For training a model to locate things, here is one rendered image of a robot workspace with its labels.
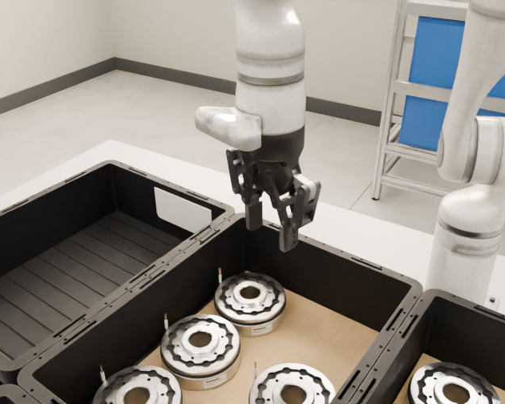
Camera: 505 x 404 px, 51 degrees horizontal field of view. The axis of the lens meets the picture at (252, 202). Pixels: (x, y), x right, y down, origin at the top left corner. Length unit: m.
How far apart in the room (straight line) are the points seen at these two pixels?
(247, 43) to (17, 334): 0.52
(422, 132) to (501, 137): 1.73
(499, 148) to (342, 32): 2.73
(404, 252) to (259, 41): 0.73
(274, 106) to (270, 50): 0.06
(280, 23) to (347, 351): 0.44
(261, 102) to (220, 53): 3.37
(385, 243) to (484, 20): 0.62
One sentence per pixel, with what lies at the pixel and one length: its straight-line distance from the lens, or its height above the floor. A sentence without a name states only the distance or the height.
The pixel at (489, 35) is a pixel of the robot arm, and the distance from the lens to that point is 0.68.
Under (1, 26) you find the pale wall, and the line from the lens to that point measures 3.91.
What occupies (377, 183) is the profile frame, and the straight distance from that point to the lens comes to 2.64.
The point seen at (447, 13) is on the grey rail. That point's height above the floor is 0.91.
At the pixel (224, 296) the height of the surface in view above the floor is 0.86.
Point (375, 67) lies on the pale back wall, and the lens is 3.40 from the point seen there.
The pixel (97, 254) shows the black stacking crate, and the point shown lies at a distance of 0.94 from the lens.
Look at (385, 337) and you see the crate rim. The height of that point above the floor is 0.93.
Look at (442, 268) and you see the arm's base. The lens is 0.85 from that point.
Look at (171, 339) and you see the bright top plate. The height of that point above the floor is 0.86.
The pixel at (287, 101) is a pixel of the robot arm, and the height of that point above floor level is 1.18.
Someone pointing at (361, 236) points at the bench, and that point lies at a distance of 1.19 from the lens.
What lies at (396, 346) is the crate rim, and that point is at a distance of 0.63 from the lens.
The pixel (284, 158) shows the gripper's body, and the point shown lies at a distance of 0.57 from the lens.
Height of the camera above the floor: 1.38
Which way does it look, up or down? 32 degrees down
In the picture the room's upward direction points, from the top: straight up
